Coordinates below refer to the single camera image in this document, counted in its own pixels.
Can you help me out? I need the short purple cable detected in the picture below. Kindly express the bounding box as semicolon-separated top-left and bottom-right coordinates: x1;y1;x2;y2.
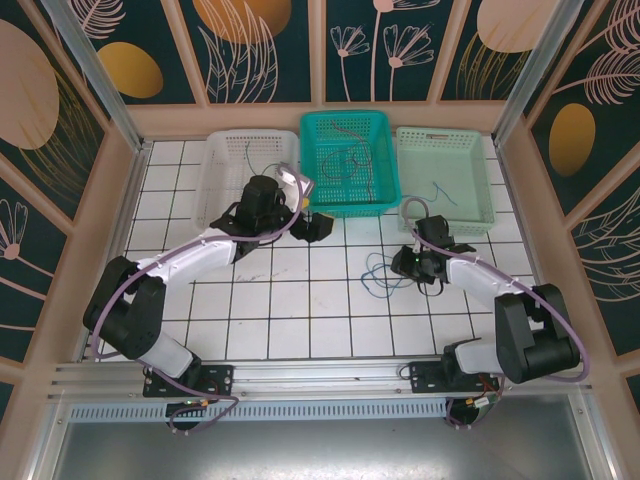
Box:
149;393;240;436
446;397;481;431

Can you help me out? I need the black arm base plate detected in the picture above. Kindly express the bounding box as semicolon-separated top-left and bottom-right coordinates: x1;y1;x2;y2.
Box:
408;359;504;396
143;363;236;400

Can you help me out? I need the long aluminium base rail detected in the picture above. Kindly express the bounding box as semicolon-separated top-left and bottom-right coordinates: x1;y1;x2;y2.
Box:
52;360;594;401

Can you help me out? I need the thin blue cable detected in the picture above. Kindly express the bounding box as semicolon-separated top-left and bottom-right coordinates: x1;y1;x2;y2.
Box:
359;251;417;300
403;180;460;207

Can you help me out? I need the aluminium frame post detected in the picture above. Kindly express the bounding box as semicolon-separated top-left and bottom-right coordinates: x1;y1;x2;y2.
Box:
492;0;604;146
38;0;147;151

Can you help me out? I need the thin red cable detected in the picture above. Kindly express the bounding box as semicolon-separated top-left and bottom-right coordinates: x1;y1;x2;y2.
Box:
321;143;365;181
327;118;376;202

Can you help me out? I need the teal perforated plastic basket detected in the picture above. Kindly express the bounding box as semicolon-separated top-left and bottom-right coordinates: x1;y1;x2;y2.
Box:
298;109;404;220

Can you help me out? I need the mint green perforated basket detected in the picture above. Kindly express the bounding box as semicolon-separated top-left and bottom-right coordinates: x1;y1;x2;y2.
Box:
394;125;499;237

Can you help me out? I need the thin black cable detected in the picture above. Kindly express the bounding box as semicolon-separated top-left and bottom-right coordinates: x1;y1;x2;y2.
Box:
414;277;447;300

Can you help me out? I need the white perforated plastic basket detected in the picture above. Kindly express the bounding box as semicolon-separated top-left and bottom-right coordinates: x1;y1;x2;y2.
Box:
192;128;301;241

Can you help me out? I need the grey slotted cable duct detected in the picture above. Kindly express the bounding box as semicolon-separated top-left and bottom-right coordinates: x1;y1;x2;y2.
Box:
67;398;450;425

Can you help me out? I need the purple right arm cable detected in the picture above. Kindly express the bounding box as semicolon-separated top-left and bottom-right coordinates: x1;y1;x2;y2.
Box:
402;197;589;385

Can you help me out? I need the aluminium side rail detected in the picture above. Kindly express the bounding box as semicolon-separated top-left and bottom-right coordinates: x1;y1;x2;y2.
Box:
74;142;154;362

